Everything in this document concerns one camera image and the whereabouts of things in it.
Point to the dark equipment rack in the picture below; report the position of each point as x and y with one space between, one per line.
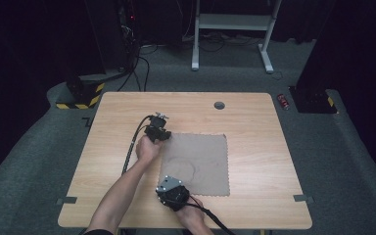
129 32

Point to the grey tape strip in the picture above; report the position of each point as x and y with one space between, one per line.
67 200
303 198

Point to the grey round table grommet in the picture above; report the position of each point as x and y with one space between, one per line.
219 105

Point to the person's left hand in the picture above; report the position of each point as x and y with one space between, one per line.
147 151

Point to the yellow black striped base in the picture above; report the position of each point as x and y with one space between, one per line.
91 98

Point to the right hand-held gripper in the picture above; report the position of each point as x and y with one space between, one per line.
173 196

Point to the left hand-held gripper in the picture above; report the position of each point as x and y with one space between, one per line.
156 130

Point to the black base with yellow tape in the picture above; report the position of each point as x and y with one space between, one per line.
313 101

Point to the grey checked cleaning cloth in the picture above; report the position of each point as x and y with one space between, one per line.
202 163

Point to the red can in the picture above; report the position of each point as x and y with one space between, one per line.
283 101

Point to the white metal stand frame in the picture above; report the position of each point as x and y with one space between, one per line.
233 22

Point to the person's right hand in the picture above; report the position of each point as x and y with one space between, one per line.
192 217

